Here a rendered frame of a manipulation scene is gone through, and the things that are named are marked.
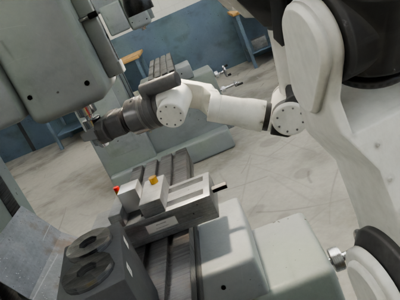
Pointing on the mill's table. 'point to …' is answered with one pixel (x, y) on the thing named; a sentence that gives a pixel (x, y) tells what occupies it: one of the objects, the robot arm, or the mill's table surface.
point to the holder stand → (104, 268)
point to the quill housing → (50, 58)
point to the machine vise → (202, 186)
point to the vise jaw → (154, 197)
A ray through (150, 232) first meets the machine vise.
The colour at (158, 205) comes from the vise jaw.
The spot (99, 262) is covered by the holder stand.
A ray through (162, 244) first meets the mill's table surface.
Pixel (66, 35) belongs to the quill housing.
